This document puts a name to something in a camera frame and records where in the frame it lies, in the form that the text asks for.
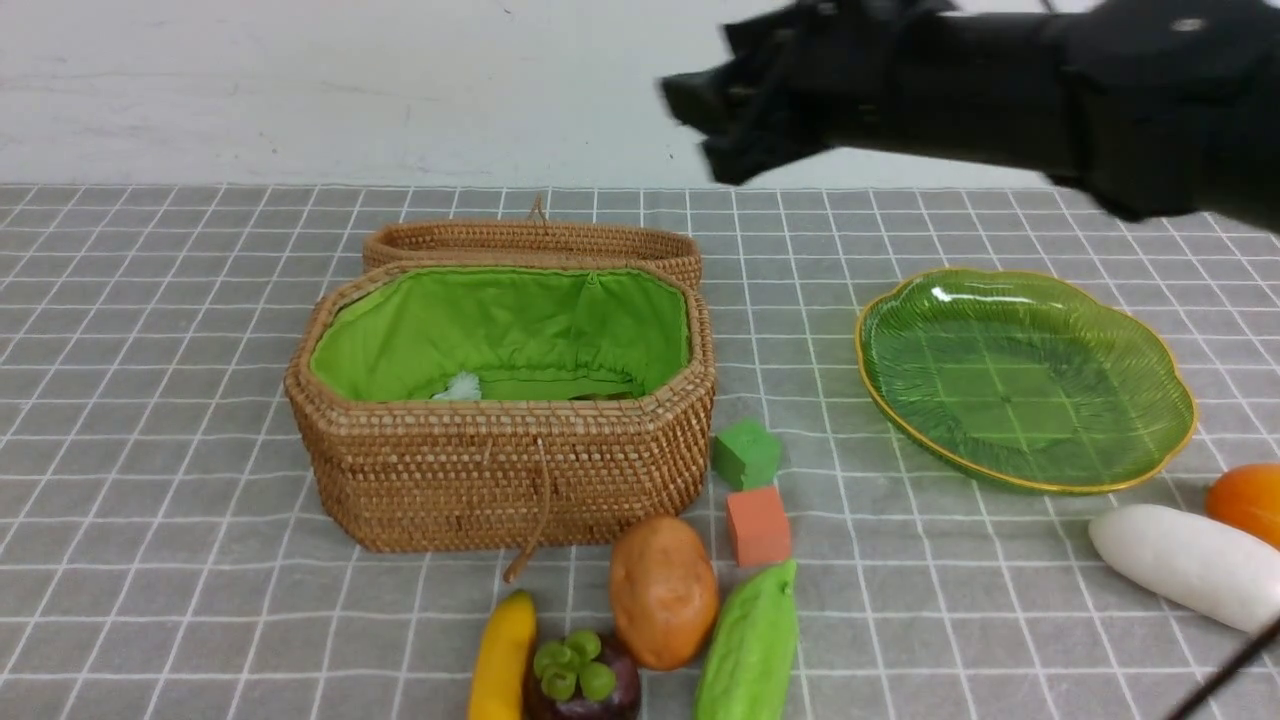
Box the white radish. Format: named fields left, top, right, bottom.
left=1088, top=503, right=1279, bottom=634

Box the woven wicker basket lid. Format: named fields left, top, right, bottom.
left=362, top=196, right=703, bottom=288

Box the green bitter gourd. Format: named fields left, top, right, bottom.
left=692, top=559, right=799, bottom=719

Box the purple mangosteen green top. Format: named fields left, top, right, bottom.
left=522, top=629, right=643, bottom=719

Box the brown potato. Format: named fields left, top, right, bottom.
left=609, top=515, right=721, bottom=673

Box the orange yellow mango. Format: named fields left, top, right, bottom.
left=1204, top=462, right=1280, bottom=550

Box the orange foam cube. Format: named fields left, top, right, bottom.
left=726, top=486, right=792, bottom=568

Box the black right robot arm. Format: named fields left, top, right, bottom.
left=659, top=1, right=1279, bottom=232

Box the grey checkered tablecloth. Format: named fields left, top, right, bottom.
left=1, top=186, right=1279, bottom=719

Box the green foam cube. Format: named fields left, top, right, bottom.
left=710, top=418, right=785, bottom=492

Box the yellow banana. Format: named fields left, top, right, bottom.
left=466, top=589, right=538, bottom=720

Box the green glass leaf plate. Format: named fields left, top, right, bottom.
left=854, top=268, right=1198, bottom=496

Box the woven wicker basket green lining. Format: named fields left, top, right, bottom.
left=284, top=261, right=716, bottom=585

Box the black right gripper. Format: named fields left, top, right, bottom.
left=657, top=0, right=961, bottom=188

